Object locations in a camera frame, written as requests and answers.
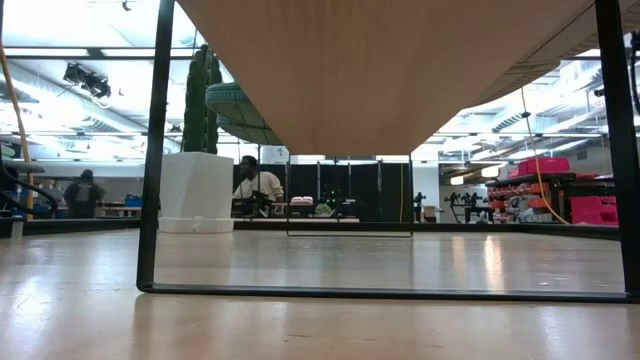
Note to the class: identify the black partition screen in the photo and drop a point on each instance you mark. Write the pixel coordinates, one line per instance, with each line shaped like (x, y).
(365, 185)

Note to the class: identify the green foam slide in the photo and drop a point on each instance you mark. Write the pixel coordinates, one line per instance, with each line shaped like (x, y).
(250, 134)
(230, 102)

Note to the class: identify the background black robot arms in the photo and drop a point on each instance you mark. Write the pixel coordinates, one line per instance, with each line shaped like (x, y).
(465, 200)

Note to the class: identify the wooden shelf board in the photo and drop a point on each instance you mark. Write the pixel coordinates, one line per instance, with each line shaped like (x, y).
(380, 75)

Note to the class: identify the white square planter pot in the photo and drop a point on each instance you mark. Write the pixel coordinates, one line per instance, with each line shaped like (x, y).
(196, 190)

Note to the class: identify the black storage rack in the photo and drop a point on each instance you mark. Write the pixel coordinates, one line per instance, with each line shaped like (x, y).
(555, 192)

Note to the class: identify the pink items on table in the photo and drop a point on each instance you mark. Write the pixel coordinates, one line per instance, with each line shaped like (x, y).
(301, 200)

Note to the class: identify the red storage bin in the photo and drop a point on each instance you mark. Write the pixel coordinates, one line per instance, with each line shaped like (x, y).
(547, 165)

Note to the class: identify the pink stacked bins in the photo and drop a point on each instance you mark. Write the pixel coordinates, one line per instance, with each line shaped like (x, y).
(595, 210)

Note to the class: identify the person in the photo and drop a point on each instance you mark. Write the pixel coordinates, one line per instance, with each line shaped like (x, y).
(260, 185)
(84, 195)

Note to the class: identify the black metal shelf frame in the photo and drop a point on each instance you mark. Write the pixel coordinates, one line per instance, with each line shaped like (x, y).
(150, 150)

